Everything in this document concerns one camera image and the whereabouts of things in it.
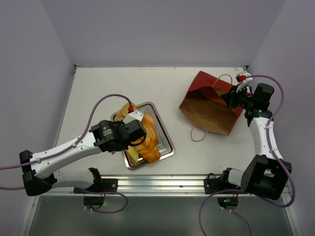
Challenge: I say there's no orange bread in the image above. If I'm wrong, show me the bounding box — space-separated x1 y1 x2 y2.
212 96 227 106

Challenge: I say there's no round flower bread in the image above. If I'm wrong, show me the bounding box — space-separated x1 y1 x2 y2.
116 103 130 121

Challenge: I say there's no yellow triangular sandwich bread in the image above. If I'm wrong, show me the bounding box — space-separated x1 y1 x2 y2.
126 146 139 165

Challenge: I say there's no long bread loaf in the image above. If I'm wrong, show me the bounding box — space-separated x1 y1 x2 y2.
142 113 158 145

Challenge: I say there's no braided leaf-shaped bread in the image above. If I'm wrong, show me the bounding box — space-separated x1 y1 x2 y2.
133 136 161 163

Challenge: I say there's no red paper bag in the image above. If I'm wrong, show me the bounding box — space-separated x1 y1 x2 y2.
179 71 243 136

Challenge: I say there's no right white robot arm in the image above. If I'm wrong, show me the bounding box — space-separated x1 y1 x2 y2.
219 83 292 200

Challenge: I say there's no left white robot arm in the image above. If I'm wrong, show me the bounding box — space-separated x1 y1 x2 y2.
19 119 146 196

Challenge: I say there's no metal tray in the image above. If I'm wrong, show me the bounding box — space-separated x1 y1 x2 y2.
123 102 175 170

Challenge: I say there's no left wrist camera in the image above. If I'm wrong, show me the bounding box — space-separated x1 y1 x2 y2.
126 105 144 122

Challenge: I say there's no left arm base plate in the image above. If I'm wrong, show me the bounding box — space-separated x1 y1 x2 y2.
73 178 118 195

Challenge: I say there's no aluminium mounting rail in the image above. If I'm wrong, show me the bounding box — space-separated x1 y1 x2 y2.
31 174 291 197

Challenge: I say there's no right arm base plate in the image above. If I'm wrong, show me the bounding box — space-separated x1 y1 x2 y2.
203 173 241 195

